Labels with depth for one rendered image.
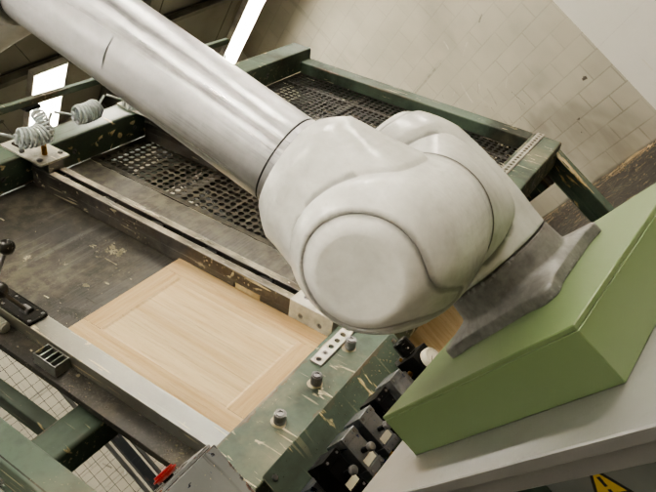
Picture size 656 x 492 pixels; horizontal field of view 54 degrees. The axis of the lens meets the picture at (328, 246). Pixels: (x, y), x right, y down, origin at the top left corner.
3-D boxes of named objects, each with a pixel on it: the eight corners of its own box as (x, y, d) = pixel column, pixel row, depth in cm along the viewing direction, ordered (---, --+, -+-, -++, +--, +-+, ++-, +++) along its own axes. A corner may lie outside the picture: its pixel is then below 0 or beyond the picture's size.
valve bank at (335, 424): (396, 566, 106) (299, 454, 107) (348, 580, 116) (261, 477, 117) (501, 387, 142) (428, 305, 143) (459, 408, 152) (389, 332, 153)
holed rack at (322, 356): (320, 367, 141) (321, 365, 141) (309, 360, 142) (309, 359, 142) (544, 136, 261) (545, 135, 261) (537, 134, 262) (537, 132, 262)
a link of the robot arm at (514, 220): (552, 206, 85) (439, 83, 86) (539, 240, 69) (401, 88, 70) (460, 278, 92) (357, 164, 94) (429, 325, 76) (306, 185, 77)
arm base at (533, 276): (613, 213, 83) (583, 181, 84) (554, 299, 68) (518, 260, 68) (514, 277, 96) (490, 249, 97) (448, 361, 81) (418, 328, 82)
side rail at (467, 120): (519, 163, 263) (527, 139, 257) (299, 84, 306) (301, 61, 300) (525, 156, 269) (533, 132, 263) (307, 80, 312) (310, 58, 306)
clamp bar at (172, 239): (325, 348, 153) (338, 266, 140) (5, 175, 200) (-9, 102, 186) (347, 325, 161) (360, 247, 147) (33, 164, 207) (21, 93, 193)
